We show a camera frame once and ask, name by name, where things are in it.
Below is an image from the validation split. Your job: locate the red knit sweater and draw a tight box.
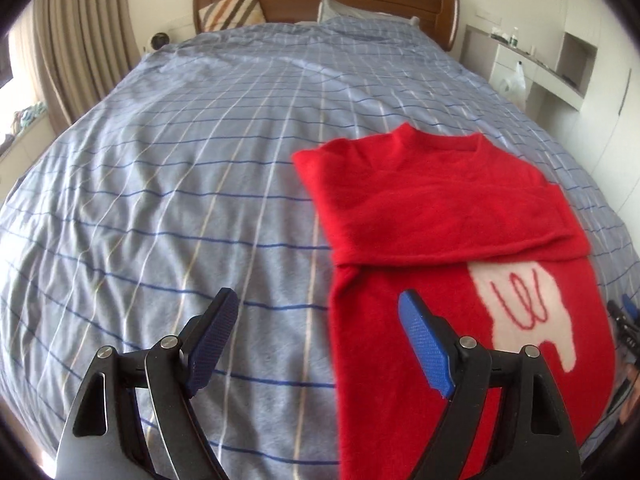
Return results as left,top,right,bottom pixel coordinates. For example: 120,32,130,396
293,125,615,479

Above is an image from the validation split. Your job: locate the white wardrobe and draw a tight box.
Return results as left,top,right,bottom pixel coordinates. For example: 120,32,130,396
548,0,639,224

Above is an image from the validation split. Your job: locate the white plastic bag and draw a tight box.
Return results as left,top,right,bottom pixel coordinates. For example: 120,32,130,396
498,61,527,110

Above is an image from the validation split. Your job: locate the white desk unit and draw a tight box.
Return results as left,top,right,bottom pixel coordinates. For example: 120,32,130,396
461,26,598,119

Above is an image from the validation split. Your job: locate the grey plaid duvet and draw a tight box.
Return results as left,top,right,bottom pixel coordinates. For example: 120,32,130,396
1,18,639,479

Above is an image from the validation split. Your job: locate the green bottle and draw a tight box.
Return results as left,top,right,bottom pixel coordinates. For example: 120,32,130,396
510,27,518,48

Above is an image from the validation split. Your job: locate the window bench with clutter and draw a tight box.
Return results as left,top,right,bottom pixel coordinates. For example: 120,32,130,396
0,101,48,155

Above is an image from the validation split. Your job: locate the small round bedside clock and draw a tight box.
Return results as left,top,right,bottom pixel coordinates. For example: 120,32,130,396
149,32,171,51

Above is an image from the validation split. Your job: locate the beige curtain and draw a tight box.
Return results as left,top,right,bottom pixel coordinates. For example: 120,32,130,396
32,0,141,134

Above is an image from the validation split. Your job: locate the grey pillow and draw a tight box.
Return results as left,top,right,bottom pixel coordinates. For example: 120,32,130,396
317,0,421,27

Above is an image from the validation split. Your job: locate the striped cushion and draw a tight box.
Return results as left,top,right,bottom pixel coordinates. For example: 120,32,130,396
198,0,267,32

